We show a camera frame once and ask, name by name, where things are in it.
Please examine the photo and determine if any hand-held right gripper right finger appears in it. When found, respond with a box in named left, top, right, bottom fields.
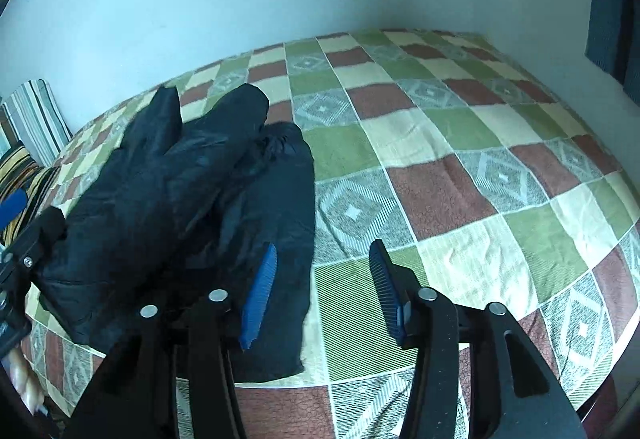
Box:
left=368, top=239, right=589, bottom=439

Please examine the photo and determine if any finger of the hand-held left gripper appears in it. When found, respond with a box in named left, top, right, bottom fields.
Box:
left=0, top=189, right=28, bottom=229
left=11, top=207, right=69, bottom=271

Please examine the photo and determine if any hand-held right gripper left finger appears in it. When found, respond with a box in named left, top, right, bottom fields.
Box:
left=70, top=241, right=279, bottom=439

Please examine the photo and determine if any black puffer jacket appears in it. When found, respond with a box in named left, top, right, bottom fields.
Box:
left=31, top=84, right=317, bottom=382

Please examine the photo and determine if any person's left hand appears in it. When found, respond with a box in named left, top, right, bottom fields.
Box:
left=4, top=348, right=42, bottom=416

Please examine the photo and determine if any yellow black striped pillow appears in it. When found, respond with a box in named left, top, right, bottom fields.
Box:
left=0, top=145, right=62, bottom=246

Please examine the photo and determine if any grey white striped pillow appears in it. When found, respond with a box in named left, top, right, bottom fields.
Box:
left=0, top=79, right=74, bottom=168

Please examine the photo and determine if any patchwork checkered bedspread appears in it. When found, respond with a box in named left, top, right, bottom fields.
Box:
left=20, top=28, right=640, bottom=439

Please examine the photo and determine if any blue ribbed curtain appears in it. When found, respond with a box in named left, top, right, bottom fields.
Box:
left=584, top=0, right=635, bottom=87

